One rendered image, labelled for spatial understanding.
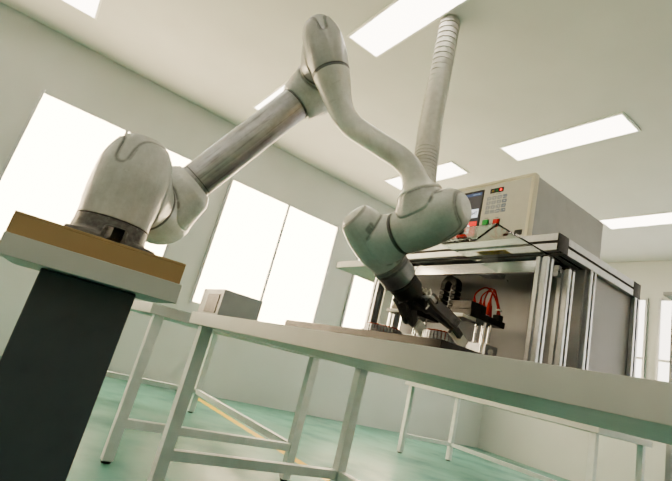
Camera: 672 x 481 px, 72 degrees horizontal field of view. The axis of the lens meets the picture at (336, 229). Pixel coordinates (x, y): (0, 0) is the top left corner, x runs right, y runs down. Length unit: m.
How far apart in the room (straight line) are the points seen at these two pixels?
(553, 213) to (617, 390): 0.84
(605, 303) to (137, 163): 1.25
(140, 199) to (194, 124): 5.07
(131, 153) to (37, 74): 4.88
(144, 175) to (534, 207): 1.01
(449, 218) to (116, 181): 0.70
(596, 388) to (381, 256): 0.52
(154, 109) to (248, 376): 3.45
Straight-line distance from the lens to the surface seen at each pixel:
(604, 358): 1.47
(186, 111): 6.16
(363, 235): 1.04
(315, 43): 1.29
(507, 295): 1.49
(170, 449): 2.16
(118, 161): 1.12
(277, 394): 6.43
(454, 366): 0.87
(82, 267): 0.98
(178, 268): 1.01
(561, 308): 1.31
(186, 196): 1.27
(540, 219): 1.43
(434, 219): 0.97
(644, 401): 0.71
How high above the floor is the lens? 0.66
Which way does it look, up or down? 16 degrees up
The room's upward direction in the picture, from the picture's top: 15 degrees clockwise
